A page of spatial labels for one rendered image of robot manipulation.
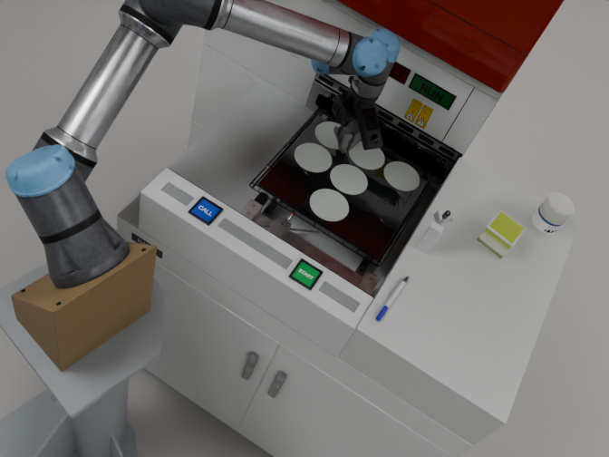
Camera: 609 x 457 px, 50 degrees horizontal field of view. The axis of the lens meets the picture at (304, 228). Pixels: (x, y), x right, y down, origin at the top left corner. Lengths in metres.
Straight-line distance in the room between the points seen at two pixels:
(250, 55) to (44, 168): 0.88
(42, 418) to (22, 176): 1.16
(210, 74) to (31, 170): 0.97
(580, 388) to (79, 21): 2.73
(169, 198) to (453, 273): 0.66
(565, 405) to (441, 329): 1.39
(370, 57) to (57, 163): 0.62
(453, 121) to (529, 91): 2.19
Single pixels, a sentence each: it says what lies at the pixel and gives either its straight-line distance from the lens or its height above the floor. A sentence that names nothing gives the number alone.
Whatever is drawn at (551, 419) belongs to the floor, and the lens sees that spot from 2.71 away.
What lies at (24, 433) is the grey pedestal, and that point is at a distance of 2.23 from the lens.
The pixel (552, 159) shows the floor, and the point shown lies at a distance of 3.57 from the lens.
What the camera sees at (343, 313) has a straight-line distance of 1.38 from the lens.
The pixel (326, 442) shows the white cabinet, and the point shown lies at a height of 0.41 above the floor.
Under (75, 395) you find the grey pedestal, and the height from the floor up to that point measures 0.82.
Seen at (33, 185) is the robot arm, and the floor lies 1.17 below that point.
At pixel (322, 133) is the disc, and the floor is 0.90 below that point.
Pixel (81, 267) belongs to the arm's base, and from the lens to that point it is 1.23.
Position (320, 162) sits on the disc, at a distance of 1.69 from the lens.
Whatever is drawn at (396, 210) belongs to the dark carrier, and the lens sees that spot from 1.66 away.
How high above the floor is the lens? 2.11
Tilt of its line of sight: 52 degrees down
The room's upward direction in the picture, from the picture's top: 23 degrees clockwise
